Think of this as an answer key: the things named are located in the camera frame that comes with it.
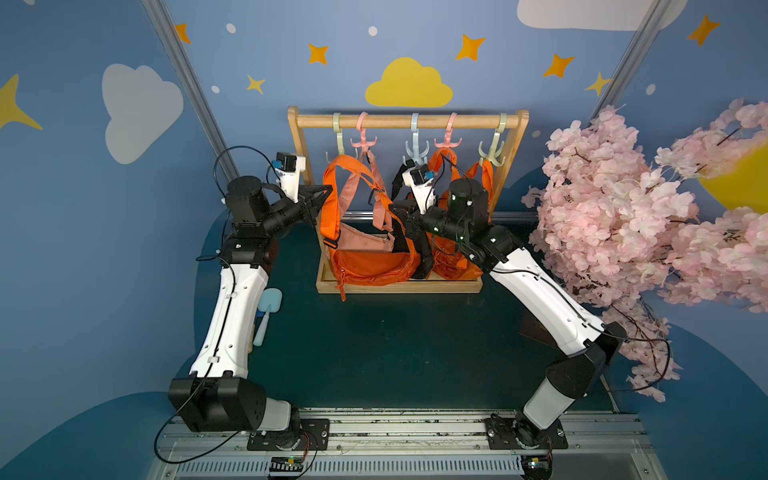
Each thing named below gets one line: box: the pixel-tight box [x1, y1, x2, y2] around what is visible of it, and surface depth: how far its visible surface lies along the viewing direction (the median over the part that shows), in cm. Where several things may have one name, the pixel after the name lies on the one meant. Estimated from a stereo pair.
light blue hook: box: [402, 113, 430, 165], surface depth 70 cm
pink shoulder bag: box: [337, 148, 395, 253], surface depth 103 cm
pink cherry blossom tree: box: [522, 99, 768, 403], surface depth 59 cm
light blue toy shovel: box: [253, 288, 283, 347], surface depth 100 cm
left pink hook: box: [350, 111, 378, 153], surface depth 67 cm
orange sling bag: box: [320, 155, 419, 301], surface depth 84 cm
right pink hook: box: [434, 112, 463, 148], surface depth 75 cm
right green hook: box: [478, 112, 507, 167], surface depth 73 cm
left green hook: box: [325, 112, 345, 165], surface depth 67 cm
